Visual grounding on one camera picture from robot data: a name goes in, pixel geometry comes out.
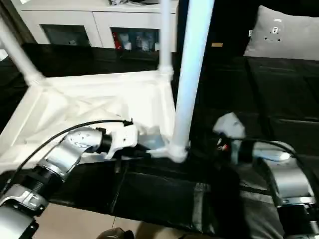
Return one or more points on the white plastic table top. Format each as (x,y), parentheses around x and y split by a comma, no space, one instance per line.
(89,104)

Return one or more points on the white plastic table leg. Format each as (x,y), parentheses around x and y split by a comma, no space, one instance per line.
(20,50)
(166,35)
(192,69)

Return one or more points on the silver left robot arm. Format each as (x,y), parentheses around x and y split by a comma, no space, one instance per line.
(55,164)

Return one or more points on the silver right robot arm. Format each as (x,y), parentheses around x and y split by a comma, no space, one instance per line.
(279,174)

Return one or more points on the black work mat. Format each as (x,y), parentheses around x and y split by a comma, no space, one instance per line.
(279,99)

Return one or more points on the dark left robot foot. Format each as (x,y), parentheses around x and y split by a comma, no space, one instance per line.
(113,234)

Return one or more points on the small yellow label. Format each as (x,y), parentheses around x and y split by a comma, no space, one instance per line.
(217,45)

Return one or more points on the grey cushion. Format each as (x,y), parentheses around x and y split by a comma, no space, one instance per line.
(286,32)

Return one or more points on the white cabinet with glass doors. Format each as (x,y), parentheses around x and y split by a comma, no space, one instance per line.
(94,22)

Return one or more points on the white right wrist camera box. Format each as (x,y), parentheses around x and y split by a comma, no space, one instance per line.
(229,125)

